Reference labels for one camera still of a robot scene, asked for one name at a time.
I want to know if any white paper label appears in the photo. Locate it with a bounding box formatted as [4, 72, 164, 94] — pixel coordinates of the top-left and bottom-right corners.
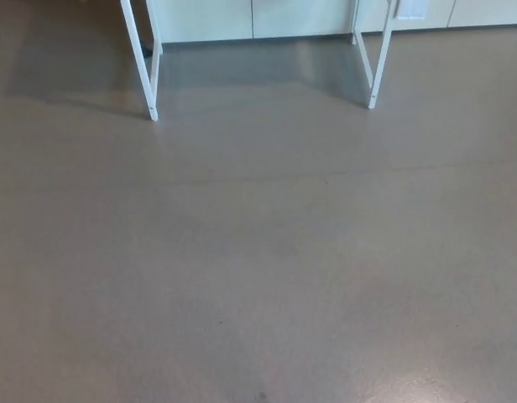
[398, 0, 431, 19]

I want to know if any white low cabinet door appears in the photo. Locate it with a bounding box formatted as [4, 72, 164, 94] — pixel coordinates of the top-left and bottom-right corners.
[446, 0, 517, 29]
[155, 0, 254, 44]
[252, 0, 356, 41]
[358, 0, 456, 34]

